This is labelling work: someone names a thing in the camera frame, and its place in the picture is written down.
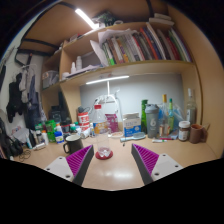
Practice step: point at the brown mug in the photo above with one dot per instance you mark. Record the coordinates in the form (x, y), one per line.
(196, 134)

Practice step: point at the brown jar with white lid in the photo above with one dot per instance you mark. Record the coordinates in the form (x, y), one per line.
(184, 131)

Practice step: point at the white and blue carton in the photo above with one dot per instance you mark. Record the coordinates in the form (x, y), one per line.
(132, 125)

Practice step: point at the black bag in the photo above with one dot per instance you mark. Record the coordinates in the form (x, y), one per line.
(11, 145)

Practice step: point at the green plastic container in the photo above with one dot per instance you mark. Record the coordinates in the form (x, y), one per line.
(50, 130)

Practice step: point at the green-capped bottle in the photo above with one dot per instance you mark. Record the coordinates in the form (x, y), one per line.
(170, 116)

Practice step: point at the clear glass bottle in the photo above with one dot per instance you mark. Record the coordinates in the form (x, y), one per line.
(191, 110)

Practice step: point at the light blue hairbrush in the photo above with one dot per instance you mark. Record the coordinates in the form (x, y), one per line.
(135, 136)

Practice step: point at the red and white can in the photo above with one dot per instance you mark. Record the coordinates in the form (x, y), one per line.
(83, 120)

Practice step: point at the white bottle with blue label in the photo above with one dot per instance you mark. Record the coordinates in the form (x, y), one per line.
(59, 136)

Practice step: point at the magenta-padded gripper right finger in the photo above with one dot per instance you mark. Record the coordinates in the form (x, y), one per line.
(146, 159)

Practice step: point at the white desk lamp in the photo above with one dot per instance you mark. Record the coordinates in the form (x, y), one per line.
(107, 79)

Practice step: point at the magenta pouch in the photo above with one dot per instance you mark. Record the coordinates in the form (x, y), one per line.
(112, 122)

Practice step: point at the black mug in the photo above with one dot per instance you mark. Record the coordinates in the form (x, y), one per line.
(74, 144)

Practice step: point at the ceiling tube light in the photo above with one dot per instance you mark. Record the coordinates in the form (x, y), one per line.
(85, 18)

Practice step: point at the tall green bottle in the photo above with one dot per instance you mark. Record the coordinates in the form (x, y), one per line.
(143, 115)

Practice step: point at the yellow-capped bottle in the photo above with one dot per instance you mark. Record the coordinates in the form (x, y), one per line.
(164, 115)

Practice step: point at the dark hanging clothes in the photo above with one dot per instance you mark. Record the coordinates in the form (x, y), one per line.
(16, 96)

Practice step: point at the flat round red coaster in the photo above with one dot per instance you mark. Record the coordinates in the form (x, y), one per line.
(98, 156)

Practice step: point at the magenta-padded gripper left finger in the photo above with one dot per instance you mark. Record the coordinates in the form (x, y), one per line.
(79, 160)

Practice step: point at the wooden shelf unit with books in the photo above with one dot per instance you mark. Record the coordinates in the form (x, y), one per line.
(146, 46)

